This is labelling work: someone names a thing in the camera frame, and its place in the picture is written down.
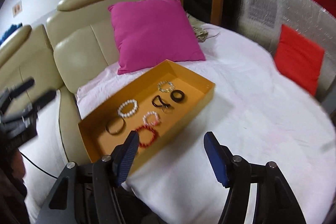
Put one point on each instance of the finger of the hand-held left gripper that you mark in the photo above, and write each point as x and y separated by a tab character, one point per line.
22	87
43	99

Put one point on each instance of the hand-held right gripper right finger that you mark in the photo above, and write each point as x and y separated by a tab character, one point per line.
215	158

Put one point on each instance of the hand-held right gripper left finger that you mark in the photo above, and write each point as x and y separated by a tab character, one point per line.
127	158

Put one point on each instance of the orange cardboard box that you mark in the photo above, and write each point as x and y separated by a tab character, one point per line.
113	106

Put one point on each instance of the person's left forearm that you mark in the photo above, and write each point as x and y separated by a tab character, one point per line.
15	174

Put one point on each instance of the metal bangle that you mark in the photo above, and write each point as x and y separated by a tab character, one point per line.
115	132

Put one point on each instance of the blue fluffy item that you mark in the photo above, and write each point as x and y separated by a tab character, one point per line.
9	31

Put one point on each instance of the beige leather sofa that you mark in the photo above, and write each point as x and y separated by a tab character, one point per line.
78	50

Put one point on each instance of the magenta pillow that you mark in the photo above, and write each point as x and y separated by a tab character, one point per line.
155	35

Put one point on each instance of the patterned beige cloth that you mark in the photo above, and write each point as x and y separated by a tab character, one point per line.
200	31

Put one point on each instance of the red pillow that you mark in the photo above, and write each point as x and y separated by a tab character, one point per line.
299	61

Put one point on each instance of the wooden cabinet with glass door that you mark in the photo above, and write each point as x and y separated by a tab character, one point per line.
202	3

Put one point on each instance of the silver foil insulation mat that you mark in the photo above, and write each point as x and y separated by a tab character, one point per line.
262	3

